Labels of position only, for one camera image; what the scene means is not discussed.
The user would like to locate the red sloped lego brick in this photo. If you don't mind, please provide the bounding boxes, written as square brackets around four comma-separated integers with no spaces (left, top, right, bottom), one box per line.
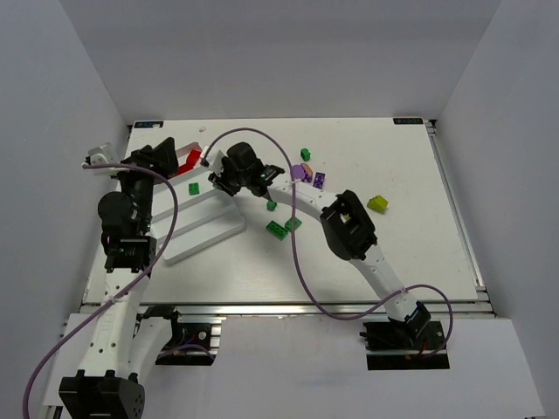
[185,149,202,169]

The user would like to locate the green small lego brick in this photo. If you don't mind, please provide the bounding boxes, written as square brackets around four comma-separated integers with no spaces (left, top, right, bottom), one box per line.
[188,182,200,196]

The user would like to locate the green small brick top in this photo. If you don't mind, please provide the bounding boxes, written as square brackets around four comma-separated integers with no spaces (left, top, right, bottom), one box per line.
[300,148,311,161]

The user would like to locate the green long brick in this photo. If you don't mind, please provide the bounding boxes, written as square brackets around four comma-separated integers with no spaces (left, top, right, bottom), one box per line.
[266,221,288,241]

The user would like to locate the green square brick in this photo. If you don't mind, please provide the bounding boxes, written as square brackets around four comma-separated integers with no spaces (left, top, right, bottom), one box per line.
[284,217,302,232]

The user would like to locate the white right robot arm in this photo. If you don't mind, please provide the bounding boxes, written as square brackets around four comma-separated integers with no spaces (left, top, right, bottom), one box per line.
[202,142,431,348]

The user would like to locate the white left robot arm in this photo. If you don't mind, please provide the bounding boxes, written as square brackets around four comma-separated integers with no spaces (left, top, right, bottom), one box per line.
[59,137,179,418]

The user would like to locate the blue label sticker left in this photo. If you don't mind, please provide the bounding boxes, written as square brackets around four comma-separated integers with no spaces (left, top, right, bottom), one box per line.
[133,120,163,129]

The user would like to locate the blue label sticker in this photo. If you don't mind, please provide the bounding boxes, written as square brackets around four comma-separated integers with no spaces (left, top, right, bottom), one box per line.
[133,120,163,129]
[392,117,424,125]

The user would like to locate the white divided sorting tray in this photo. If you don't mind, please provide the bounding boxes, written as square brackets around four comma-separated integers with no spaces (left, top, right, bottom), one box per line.
[150,165,245,265]

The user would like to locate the purple rounded lego stack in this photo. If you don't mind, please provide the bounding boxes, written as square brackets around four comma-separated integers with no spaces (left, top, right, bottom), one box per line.
[290,163,314,183]

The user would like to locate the purple flat lego brick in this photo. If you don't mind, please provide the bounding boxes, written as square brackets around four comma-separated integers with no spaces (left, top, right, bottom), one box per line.
[313,172,326,190]

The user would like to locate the lime lego brick right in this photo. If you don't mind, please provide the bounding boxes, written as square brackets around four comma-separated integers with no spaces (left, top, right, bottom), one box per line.
[367,195,389,214]

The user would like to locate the blue label sticker right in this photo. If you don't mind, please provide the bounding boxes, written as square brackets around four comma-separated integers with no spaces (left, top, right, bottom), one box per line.
[392,117,424,125]

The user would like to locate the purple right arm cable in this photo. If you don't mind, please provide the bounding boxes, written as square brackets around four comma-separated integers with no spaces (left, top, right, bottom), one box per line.
[203,127,454,359]

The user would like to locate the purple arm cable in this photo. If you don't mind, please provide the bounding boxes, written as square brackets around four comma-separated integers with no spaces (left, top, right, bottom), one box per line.
[21,161,180,419]
[203,127,454,359]

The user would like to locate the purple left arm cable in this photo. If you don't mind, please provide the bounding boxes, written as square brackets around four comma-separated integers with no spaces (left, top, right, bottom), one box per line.
[21,161,180,419]

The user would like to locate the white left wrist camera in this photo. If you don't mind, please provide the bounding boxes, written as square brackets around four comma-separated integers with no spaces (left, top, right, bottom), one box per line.
[81,142,117,175]

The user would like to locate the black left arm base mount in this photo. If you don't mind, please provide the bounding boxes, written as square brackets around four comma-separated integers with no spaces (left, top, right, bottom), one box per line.
[135,305,216,366]

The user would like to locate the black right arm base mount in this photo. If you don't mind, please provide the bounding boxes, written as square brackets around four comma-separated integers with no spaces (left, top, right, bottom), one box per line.
[360,302,450,371]

